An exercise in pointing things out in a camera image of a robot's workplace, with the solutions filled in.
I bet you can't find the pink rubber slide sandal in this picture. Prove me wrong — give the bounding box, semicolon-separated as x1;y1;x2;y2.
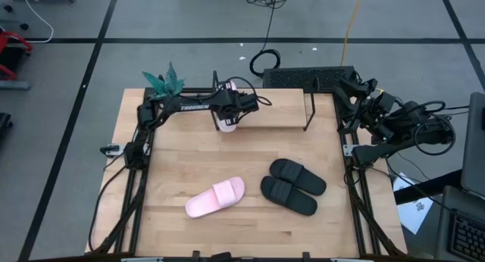
215;80;239;133
184;176;246;219

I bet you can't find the red and black cart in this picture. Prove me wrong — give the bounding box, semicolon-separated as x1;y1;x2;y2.
0;30;33;81

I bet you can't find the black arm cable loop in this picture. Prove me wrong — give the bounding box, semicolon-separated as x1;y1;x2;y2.
414;100;457;157

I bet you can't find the black desk beam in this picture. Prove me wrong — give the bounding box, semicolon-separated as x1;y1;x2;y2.
393;170;463;205

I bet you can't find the black perforated metal box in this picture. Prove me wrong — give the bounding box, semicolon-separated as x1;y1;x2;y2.
262;66;357;92

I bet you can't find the yellow floor cable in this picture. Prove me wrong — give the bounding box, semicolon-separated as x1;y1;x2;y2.
339;0;367;67

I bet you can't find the grey laptop with black keyboard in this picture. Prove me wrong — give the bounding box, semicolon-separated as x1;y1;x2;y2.
434;185;485;262

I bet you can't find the wooden shelf with black legs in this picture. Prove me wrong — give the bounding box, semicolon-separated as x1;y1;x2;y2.
211;70;318;133

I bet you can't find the white printed paper sheet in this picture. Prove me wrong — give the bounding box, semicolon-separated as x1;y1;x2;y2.
393;173;434;235

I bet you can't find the black rubber slide sandal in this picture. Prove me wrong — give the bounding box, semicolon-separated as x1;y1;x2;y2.
260;175;318;217
268;158;327;197

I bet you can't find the black chair base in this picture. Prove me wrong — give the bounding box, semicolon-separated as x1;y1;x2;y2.
0;112;14;139

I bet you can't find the teal artificial plant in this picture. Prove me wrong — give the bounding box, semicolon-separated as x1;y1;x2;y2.
142;61;186;101

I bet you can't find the black coiled floor cable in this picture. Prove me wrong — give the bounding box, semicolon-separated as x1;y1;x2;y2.
249;0;282;78

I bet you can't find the white floor cable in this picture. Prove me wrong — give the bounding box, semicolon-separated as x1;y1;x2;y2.
18;0;55;44

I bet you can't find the grey metal base bar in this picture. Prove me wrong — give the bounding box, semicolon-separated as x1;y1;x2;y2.
0;80;30;91

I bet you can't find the grey laptop lid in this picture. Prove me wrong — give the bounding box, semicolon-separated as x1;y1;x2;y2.
460;91;485;201

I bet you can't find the black aluminium table frame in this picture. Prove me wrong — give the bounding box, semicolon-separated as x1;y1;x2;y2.
89;86;406;257

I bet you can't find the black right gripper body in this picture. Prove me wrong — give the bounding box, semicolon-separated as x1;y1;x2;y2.
352;91;397;142

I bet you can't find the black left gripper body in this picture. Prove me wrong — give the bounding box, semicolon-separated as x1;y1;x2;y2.
215;88;261;123

